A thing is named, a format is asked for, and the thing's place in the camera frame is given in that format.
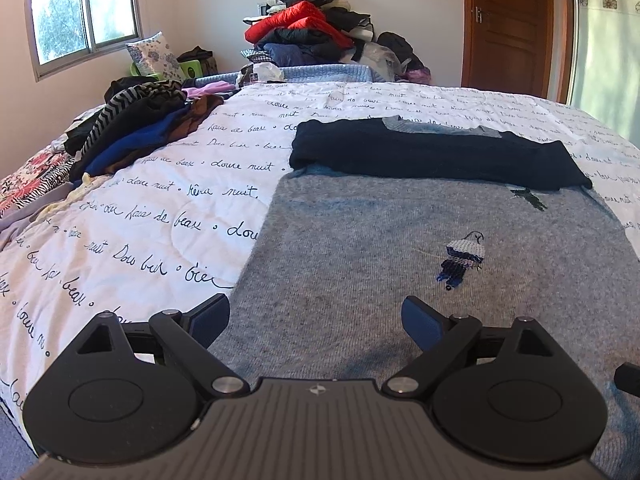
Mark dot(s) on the white script-print bedspread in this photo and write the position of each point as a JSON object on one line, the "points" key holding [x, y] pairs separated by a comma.
{"points": [[178, 225]]}

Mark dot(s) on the sliding glass window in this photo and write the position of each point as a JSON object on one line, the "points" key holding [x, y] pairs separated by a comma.
{"points": [[64, 33]]}

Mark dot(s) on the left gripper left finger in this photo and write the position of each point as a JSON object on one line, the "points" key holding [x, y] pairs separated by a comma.
{"points": [[185, 338]]}

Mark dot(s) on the red jacket clothes heap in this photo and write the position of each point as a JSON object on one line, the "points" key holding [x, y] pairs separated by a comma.
{"points": [[290, 33]]}

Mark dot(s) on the green plastic stool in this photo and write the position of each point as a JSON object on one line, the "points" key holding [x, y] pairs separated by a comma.
{"points": [[190, 69]]}

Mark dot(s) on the brown wooden door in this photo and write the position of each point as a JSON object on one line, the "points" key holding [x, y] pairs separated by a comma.
{"points": [[519, 46]]}

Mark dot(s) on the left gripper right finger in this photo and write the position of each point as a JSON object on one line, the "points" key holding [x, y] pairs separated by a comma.
{"points": [[445, 344]]}

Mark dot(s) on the grey navy knit sweater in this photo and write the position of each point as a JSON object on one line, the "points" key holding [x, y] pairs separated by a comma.
{"points": [[484, 224]]}

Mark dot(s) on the dark clothes pile on bed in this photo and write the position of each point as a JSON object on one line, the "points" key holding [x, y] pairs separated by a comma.
{"points": [[140, 119]]}

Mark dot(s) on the light blue knit blanket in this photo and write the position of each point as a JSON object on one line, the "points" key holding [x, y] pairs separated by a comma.
{"points": [[304, 74]]}

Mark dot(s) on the floral pillow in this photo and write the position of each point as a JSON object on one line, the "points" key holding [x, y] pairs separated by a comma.
{"points": [[153, 57]]}

